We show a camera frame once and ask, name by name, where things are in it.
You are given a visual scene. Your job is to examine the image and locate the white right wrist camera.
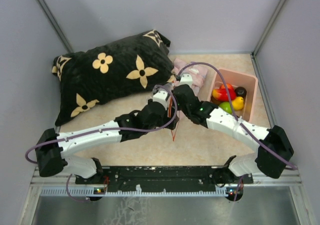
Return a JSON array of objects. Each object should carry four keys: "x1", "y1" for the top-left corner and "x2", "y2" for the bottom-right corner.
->
[{"x1": 178, "y1": 73, "x2": 193, "y2": 87}]

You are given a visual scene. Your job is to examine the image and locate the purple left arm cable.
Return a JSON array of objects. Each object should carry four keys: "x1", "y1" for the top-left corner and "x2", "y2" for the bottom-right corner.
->
[{"x1": 24, "y1": 84, "x2": 179, "y2": 203}]

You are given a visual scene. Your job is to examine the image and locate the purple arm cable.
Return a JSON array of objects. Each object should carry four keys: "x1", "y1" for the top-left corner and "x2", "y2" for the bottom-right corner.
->
[
  {"x1": 24, "y1": 84, "x2": 179, "y2": 203},
  {"x1": 173, "y1": 61, "x2": 298, "y2": 202}
]

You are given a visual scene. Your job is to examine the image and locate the pink cloth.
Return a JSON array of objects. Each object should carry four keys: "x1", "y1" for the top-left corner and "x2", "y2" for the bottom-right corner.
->
[{"x1": 173, "y1": 58, "x2": 208, "y2": 96}]

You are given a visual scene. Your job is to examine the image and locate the red yellow mango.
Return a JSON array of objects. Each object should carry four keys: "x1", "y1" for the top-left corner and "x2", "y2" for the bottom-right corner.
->
[{"x1": 212, "y1": 89, "x2": 237, "y2": 102}]

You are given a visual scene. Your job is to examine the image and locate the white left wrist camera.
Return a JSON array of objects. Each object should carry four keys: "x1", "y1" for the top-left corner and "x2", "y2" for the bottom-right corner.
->
[{"x1": 152, "y1": 89, "x2": 170, "y2": 109}]

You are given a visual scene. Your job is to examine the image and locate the pink plastic bin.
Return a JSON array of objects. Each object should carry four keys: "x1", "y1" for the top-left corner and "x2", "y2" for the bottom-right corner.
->
[{"x1": 207, "y1": 68, "x2": 258, "y2": 122}]

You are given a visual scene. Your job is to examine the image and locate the clear zip bag orange zipper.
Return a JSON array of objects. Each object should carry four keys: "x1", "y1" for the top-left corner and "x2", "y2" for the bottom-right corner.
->
[{"x1": 165, "y1": 93, "x2": 180, "y2": 142}]

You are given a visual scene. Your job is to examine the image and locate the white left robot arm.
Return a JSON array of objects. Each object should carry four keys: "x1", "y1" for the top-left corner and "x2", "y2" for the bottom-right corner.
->
[{"x1": 35, "y1": 99, "x2": 169, "y2": 184}]

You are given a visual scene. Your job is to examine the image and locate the red apple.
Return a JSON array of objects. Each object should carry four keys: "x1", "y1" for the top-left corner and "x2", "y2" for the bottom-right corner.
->
[{"x1": 219, "y1": 83, "x2": 235, "y2": 93}]

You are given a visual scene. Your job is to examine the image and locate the dark brown fruit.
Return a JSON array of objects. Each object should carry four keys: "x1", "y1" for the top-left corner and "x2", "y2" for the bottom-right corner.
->
[{"x1": 234, "y1": 86, "x2": 247, "y2": 99}]

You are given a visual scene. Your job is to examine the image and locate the green apple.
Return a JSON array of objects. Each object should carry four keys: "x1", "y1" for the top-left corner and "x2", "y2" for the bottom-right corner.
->
[{"x1": 218, "y1": 101, "x2": 233, "y2": 114}]

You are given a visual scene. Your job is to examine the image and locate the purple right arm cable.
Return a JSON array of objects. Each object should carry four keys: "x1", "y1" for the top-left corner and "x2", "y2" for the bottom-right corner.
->
[{"x1": 173, "y1": 61, "x2": 298, "y2": 202}]

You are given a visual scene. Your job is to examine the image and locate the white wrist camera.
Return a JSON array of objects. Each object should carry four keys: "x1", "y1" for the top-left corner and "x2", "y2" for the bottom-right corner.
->
[
  {"x1": 152, "y1": 89, "x2": 170, "y2": 109},
  {"x1": 178, "y1": 73, "x2": 193, "y2": 87}
]

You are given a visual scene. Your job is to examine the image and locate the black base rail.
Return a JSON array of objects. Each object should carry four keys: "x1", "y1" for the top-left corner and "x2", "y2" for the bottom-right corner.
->
[{"x1": 75, "y1": 166, "x2": 240, "y2": 193}]

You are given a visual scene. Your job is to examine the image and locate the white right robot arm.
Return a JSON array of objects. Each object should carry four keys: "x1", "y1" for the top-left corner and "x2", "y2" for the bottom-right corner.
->
[{"x1": 172, "y1": 84, "x2": 294, "y2": 183}]

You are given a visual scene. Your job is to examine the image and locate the yellow pear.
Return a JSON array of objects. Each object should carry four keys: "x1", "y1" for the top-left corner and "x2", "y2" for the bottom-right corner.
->
[{"x1": 231, "y1": 96, "x2": 245, "y2": 111}]

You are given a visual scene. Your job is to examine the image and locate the aluminium frame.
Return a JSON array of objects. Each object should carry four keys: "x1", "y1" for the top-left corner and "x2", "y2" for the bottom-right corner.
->
[{"x1": 17, "y1": 0, "x2": 311, "y2": 225}]

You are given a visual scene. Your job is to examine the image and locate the black flower-pattern pillow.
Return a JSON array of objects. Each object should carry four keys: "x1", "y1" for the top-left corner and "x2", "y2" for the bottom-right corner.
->
[{"x1": 51, "y1": 29, "x2": 174, "y2": 126}]

